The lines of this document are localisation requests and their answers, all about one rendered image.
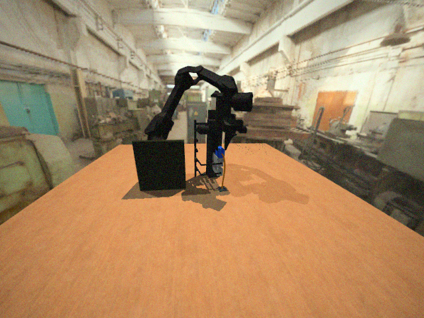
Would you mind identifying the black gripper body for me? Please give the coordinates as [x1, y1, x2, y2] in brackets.
[197, 110, 246, 134]

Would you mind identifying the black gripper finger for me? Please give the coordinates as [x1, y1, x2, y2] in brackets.
[225, 132, 237, 150]
[209, 134, 219, 151]

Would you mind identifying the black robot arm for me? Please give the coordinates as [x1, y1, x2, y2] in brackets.
[144, 66, 253, 140]

